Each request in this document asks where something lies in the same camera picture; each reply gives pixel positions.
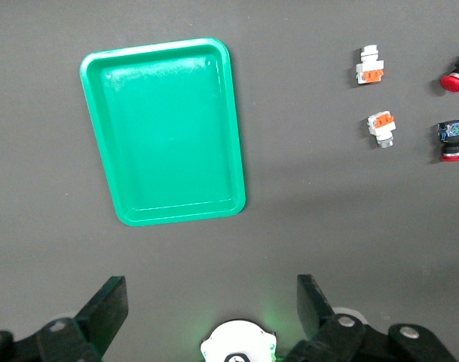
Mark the green plastic tray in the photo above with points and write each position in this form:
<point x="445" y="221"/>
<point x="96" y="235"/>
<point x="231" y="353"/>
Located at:
<point x="165" y="132"/>

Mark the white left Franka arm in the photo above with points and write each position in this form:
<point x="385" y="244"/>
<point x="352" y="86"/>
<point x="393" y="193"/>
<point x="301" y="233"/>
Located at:
<point x="236" y="339"/>

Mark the red mushroom push button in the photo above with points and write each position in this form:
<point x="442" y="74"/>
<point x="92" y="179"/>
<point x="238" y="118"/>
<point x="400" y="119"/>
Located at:
<point x="451" y="132"/>
<point x="452" y="81"/>

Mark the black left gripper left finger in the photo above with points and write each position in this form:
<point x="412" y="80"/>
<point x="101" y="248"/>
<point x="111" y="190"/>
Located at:
<point x="104" y="313"/>

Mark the white push button orange contact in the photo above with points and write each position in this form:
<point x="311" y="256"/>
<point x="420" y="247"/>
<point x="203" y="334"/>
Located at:
<point x="369" y="68"/>
<point x="380" y="128"/>

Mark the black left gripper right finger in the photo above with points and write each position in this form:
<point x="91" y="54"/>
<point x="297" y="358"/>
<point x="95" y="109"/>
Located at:
<point x="312" y="309"/>

